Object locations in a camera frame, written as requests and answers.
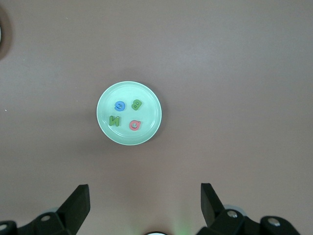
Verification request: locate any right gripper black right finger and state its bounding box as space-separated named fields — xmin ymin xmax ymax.
xmin=197 ymin=183 xmax=301 ymax=235

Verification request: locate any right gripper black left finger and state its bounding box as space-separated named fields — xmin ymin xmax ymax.
xmin=0 ymin=184 xmax=90 ymax=235

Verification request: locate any green foam letter N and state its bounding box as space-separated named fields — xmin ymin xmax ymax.
xmin=108 ymin=115 xmax=121 ymax=127

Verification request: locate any green plate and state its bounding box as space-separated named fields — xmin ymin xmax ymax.
xmin=96 ymin=81 xmax=162 ymax=146

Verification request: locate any brown table cover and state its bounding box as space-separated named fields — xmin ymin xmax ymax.
xmin=0 ymin=0 xmax=313 ymax=235

